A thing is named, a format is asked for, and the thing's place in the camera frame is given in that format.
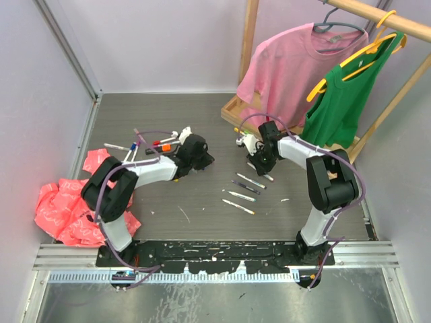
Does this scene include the orange black highlighter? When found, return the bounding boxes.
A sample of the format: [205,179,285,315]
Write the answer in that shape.
[145,147,172,155]

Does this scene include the wooden clothes rack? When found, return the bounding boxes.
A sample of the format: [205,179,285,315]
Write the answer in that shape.
[220,0,431,162]

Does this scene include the pink cap marker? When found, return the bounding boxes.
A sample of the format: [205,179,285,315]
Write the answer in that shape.
[154,141,180,150]

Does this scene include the grey hanger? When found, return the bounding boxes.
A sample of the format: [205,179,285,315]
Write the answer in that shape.
[312,0,366,53]

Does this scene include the cable duct rail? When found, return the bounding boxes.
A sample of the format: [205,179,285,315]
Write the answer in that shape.
[48,270,300,285]

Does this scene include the yellow hanger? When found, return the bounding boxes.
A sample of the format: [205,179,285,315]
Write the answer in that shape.
[306,9,397,102]

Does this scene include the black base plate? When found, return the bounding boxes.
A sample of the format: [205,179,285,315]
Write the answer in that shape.
[119,240,335,275]

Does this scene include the green tank top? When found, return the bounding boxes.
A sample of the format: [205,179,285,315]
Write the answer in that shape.
[300,32,407,149]

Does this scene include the red cap marker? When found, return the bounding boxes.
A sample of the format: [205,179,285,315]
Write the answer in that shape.
[153,137,177,146]

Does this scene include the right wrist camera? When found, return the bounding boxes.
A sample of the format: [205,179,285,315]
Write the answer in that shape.
[236,134,259,156]

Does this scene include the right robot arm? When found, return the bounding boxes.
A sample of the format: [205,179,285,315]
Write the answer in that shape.
[236,121,359,265]

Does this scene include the white silver marker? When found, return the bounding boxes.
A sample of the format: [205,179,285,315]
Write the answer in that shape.
[103,143,130,151]

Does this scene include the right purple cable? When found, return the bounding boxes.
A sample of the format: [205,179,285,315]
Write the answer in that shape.
[236,112,367,290]

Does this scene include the red crumpled plastic bag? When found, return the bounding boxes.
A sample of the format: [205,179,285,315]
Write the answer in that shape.
[34,148,142,248]

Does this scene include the yellow marker pen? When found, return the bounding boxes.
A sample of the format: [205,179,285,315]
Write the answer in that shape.
[222,199,255,215]

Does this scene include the purple cap white marker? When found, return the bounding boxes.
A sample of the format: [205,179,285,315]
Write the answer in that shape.
[131,142,140,162]

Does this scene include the magenta marker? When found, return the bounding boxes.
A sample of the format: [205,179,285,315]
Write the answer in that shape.
[246,161,274,182]

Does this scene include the blue cap marker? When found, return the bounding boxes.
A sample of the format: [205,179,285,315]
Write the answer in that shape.
[123,142,136,162]

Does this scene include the purple marker pen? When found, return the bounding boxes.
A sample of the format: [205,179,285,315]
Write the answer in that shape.
[231,180,261,195]

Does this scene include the pink t-shirt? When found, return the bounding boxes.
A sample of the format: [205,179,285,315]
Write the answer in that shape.
[236,23,368,127]

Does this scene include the teal marker pen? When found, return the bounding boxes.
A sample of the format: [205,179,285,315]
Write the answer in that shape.
[227,190,256,202]

